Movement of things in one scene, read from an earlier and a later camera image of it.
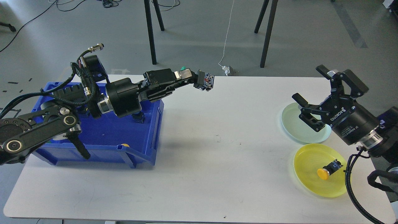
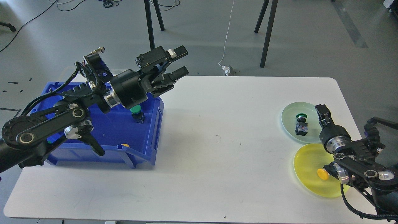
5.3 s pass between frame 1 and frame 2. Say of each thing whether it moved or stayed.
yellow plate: stayed
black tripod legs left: stayed
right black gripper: moved
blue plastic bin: stayed
